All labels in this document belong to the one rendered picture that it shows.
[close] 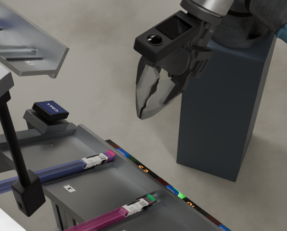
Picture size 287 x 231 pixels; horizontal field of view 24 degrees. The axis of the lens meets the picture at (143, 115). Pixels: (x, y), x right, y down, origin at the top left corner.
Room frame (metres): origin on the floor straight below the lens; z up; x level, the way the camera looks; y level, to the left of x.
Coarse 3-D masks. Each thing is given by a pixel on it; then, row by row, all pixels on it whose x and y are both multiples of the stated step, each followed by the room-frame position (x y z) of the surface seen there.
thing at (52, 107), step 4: (40, 104) 0.61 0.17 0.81; (44, 104) 0.62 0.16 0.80; (48, 104) 0.62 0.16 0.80; (52, 104) 0.62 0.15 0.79; (56, 104) 0.63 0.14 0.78; (44, 108) 0.60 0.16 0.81; (48, 108) 0.61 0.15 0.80; (52, 108) 0.61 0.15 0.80; (56, 108) 0.62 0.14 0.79; (60, 108) 0.62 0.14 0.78; (52, 112) 0.60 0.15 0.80; (56, 112) 0.60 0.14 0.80; (60, 112) 0.61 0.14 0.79; (64, 112) 0.61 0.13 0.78
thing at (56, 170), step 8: (80, 160) 0.52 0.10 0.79; (48, 168) 0.47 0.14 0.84; (56, 168) 0.48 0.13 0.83; (64, 168) 0.48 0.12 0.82; (72, 168) 0.49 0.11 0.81; (80, 168) 0.50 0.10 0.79; (16, 176) 0.43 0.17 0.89; (40, 176) 0.45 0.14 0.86; (48, 176) 0.46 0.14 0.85; (56, 176) 0.47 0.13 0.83; (0, 184) 0.41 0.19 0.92; (8, 184) 0.41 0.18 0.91; (0, 192) 0.40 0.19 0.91
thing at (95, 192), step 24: (24, 144) 0.53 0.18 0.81; (48, 144) 0.55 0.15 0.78; (72, 144) 0.58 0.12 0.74; (96, 168) 0.52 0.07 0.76; (48, 192) 0.43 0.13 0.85; (72, 192) 0.44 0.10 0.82; (96, 192) 0.46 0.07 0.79; (120, 192) 0.48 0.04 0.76; (144, 192) 0.49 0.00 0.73; (72, 216) 0.40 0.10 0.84; (96, 216) 0.40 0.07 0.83; (144, 216) 0.43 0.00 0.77; (168, 216) 0.45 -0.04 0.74
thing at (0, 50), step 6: (0, 48) 0.74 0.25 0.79; (6, 48) 0.75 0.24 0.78; (12, 48) 0.75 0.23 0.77; (18, 48) 0.76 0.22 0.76; (24, 48) 0.77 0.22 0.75; (30, 48) 0.78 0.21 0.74; (36, 48) 0.79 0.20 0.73; (0, 54) 0.73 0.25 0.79; (6, 54) 0.74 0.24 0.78; (12, 54) 0.75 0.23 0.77; (18, 54) 0.75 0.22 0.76; (24, 54) 0.76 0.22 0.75; (30, 54) 0.77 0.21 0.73; (36, 54) 0.78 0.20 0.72
